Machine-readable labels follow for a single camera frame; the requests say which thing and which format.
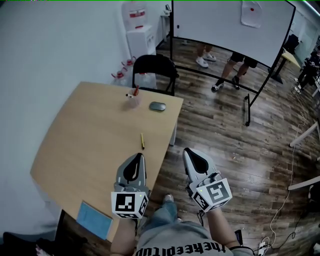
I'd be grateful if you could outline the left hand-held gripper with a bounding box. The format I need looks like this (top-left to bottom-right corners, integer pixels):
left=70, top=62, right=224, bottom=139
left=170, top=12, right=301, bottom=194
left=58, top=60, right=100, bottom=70
left=110, top=152, right=152, bottom=220

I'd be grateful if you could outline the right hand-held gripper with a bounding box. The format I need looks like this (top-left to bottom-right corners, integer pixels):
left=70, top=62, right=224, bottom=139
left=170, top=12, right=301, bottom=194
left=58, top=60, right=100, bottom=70
left=182, top=147, right=233, bottom=213

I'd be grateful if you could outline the person's right forearm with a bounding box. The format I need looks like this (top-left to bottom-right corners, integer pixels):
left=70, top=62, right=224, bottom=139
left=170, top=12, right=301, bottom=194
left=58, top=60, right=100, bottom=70
left=204, top=208, right=240, bottom=249

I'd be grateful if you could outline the person's left forearm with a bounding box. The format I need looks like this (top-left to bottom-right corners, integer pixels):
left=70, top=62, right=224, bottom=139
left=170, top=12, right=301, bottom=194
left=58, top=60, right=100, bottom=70
left=112, top=216, right=141, bottom=256

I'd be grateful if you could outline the person's jeans leg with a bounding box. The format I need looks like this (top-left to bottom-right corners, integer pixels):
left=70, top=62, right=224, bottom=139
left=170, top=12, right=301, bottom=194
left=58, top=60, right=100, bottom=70
left=147, top=199, right=179, bottom=226

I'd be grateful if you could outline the blue notebook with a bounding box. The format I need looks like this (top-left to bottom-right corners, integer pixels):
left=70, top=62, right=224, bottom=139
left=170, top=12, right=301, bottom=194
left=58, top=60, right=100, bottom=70
left=76, top=201, right=114, bottom=241

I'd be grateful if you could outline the dark grey computer mouse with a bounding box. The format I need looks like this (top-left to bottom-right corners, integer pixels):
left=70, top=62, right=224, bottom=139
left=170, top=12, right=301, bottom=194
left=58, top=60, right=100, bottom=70
left=149, top=101, right=167, bottom=113

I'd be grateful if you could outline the person's grey printed shirt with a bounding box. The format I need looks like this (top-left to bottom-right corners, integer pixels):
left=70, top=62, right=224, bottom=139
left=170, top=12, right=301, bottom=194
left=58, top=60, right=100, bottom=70
left=136, top=221, right=254, bottom=256

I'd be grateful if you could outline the pink pen cup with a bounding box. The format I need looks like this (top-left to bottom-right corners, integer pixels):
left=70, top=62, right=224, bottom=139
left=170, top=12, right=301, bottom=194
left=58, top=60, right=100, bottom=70
left=125, top=85, right=144, bottom=112

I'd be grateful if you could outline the empty clear water jug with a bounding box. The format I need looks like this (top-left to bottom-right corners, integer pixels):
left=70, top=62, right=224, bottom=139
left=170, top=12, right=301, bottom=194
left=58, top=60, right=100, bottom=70
left=121, top=56, right=137, bottom=74
left=134, top=72, right=158, bottom=90
left=111, top=67, right=133, bottom=86

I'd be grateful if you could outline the white power strip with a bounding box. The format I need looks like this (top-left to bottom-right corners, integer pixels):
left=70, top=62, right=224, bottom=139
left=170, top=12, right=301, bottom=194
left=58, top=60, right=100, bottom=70
left=258, top=240, right=270, bottom=256

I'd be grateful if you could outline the white-legged dark-topped table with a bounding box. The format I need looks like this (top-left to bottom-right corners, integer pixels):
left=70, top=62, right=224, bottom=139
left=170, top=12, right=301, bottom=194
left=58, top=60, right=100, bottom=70
left=287, top=119, right=320, bottom=191

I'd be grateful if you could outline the black bag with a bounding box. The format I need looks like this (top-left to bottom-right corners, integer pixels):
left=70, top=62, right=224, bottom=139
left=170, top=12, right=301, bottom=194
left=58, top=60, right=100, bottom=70
left=308, top=184, right=320, bottom=214

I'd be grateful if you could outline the black office chair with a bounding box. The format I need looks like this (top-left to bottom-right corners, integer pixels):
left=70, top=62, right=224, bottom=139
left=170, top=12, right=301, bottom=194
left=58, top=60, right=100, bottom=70
left=1, top=231, right=89, bottom=256

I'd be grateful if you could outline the white water dispenser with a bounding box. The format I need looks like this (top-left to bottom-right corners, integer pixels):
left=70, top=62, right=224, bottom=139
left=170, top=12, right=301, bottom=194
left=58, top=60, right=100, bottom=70
left=126, top=24, right=156, bottom=57

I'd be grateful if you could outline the black-framed rolling whiteboard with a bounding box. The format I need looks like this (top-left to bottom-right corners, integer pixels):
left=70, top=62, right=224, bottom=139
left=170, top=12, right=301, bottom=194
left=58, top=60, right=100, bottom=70
left=169, top=0, right=297, bottom=127

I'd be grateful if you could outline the yellow-topped table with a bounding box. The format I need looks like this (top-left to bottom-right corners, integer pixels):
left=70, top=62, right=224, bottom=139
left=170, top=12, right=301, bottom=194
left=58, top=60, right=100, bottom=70
left=271, top=47, right=302, bottom=85

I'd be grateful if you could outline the small white side table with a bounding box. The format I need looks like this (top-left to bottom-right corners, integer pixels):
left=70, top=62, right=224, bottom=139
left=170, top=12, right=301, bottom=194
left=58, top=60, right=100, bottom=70
left=159, top=4, right=174, bottom=44

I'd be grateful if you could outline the white paper sheet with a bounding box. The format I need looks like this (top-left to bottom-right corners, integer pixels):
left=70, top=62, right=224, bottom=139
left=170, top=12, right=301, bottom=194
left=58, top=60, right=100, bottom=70
left=240, top=0, right=262, bottom=29

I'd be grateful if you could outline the large water bottle red label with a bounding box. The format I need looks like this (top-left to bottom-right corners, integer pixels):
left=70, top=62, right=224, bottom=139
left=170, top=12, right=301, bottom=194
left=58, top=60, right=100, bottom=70
left=121, top=0, right=149, bottom=30

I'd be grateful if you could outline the long ceiling light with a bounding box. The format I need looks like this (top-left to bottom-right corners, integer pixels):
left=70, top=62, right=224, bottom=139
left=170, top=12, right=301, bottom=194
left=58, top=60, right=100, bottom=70
left=302, top=0, right=319, bottom=14

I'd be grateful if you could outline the white cable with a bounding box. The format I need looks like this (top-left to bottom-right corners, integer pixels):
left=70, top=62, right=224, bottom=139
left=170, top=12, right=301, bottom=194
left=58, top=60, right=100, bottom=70
left=269, top=92, right=309, bottom=241

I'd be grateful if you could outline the black cable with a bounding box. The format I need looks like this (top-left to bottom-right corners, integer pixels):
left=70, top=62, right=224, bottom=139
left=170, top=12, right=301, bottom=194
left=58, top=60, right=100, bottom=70
left=269, top=214, right=304, bottom=251

